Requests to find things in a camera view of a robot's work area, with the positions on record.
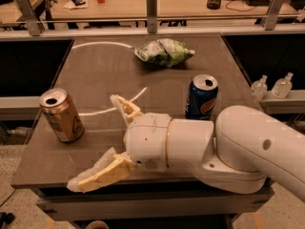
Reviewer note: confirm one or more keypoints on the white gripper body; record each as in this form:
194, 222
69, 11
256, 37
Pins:
148, 140

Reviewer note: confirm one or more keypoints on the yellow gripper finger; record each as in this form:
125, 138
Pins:
108, 169
128, 110

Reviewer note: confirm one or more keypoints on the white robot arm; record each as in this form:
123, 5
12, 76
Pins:
236, 153

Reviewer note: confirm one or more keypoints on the blue Pepsi can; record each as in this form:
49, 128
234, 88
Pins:
201, 97

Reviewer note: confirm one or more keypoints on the orange soda can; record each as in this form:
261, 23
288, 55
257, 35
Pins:
59, 110

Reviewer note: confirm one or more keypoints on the grey work table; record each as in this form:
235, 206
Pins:
97, 67

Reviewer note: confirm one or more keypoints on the green chip bag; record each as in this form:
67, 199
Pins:
164, 52

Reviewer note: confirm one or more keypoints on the clear sanitizer bottle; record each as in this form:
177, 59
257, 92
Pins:
282, 86
259, 87

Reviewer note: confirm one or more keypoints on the black mesh pen cup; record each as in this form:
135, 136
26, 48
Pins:
213, 4

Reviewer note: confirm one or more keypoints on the metal railing post middle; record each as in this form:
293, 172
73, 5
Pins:
151, 6

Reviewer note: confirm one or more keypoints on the metal railing post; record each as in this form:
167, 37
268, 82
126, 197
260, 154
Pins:
151, 6
270, 19
33, 25

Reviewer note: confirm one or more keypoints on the metal railing post left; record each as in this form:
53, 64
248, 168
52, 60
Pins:
33, 25

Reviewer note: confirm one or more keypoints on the metal railing post right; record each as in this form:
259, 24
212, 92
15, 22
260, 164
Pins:
270, 19

